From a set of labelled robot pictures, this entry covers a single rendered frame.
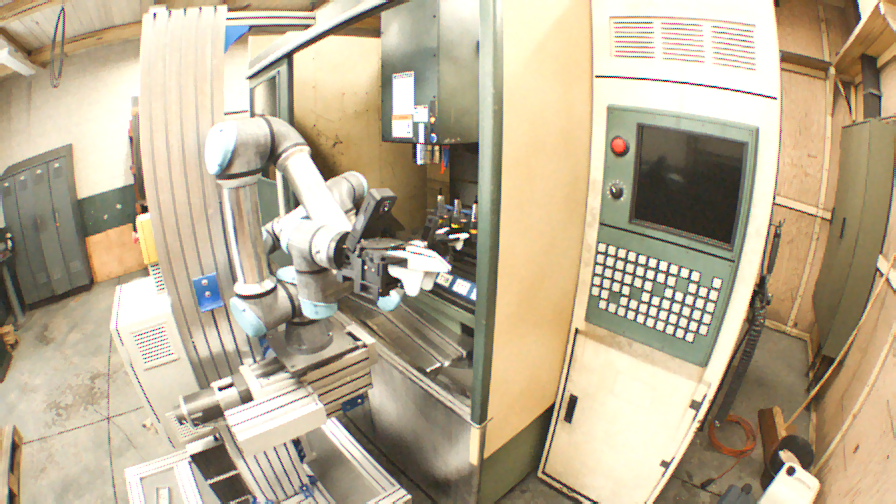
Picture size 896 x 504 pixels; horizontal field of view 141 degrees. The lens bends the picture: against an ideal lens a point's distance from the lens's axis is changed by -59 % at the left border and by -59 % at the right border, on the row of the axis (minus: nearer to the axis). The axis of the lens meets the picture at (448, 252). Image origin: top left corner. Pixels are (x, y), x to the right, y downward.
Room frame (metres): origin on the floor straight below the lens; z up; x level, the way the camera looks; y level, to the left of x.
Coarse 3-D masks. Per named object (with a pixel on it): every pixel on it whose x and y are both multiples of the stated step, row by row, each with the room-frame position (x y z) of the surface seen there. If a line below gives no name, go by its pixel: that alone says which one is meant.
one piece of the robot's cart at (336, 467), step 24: (312, 432) 1.28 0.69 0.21; (336, 432) 1.28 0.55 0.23; (168, 456) 0.88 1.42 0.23; (336, 456) 1.14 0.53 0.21; (360, 456) 1.14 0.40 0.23; (144, 480) 0.68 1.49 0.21; (168, 480) 0.74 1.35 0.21; (192, 480) 0.78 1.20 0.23; (336, 480) 0.99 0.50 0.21; (360, 480) 1.00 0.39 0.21; (384, 480) 1.00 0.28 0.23
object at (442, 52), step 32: (416, 0) 1.77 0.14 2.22; (448, 0) 1.70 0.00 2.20; (384, 32) 1.96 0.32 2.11; (416, 32) 1.77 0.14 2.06; (448, 32) 1.70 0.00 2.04; (384, 64) 1.96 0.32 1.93; (416, 64) 1.77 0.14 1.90; (448, 64) 1.70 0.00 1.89; (384, 96) 1.96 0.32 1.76; (416, 96) 1.77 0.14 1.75; (448, 96) 1.70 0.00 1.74; (384, 128) 1.97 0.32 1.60; (416, 128) 1.77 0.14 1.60; (448, 128) 1.70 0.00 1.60
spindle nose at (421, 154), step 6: (414, 144) 1.99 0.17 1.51; (420, 144) 1.96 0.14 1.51; (414, 150) 1.99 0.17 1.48; (420, 150) 1.97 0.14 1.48; (426, 150) 1.96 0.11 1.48; (432, 150) 1.97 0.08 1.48; (438, 150) 1.99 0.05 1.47; (414, 156) 1.99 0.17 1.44; (420, 156) 1.97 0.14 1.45; (426, 156) 1.96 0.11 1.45; (432, 156) 1.97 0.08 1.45; (438, 156) 1.99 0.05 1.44; (414, 162) 1.99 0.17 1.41; (420, 162) 1.97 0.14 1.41; (426, 162) 1.96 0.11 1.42; (432, 162) 1.97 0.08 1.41; (438, 162) 1.99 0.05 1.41
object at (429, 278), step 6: (414, 252) 0.54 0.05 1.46; (420, 252) 0.53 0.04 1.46; (426, 252) 0.54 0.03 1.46; (432, 252) 0.54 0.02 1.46; (438, 258) 0.51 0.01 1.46; (444, 264) 0.50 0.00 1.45; (426, 276) 0.53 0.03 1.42; (432, 276) 0.53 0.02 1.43; (426, 282) 0.53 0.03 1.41; (432, 282) 0.52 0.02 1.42; (426, 288) 0.53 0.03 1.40
